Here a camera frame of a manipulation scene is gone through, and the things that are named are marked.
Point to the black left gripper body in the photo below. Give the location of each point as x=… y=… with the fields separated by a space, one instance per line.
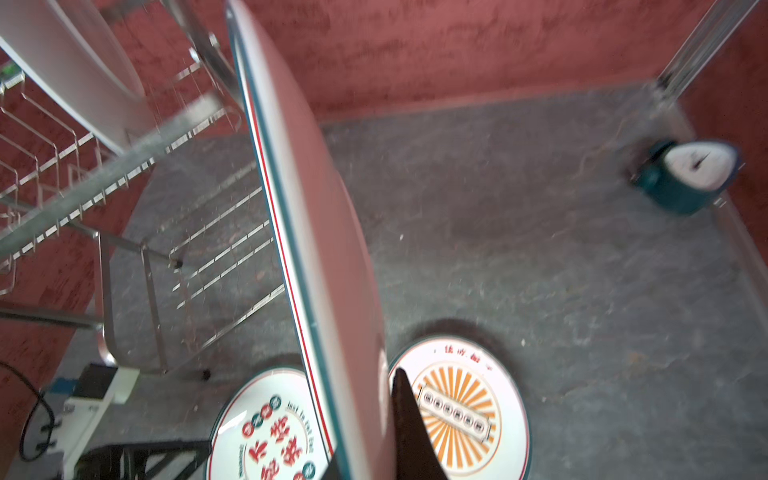
x=177 y=459

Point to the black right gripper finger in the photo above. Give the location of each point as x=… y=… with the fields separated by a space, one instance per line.
x=415 y=456

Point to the orange patterned plate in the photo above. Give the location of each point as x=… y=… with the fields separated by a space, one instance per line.
x=471 y=407

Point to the green rimmed plate text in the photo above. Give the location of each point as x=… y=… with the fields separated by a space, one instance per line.
x=268 y=430

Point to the green rimmed plate outermost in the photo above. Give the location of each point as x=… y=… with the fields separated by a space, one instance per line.
x=327 y=268

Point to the stainless steel dish rack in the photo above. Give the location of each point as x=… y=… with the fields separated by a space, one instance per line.
x=162 y=250

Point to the red character text plate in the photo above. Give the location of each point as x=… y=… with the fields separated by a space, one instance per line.
x=70 y=51

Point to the green white alarm clock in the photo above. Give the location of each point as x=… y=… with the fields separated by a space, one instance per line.
x=685 y=177

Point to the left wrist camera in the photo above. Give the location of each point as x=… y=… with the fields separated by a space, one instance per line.
x=68 y=430

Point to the aluminium corner post right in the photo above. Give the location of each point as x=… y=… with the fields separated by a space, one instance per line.
x=717 y=25

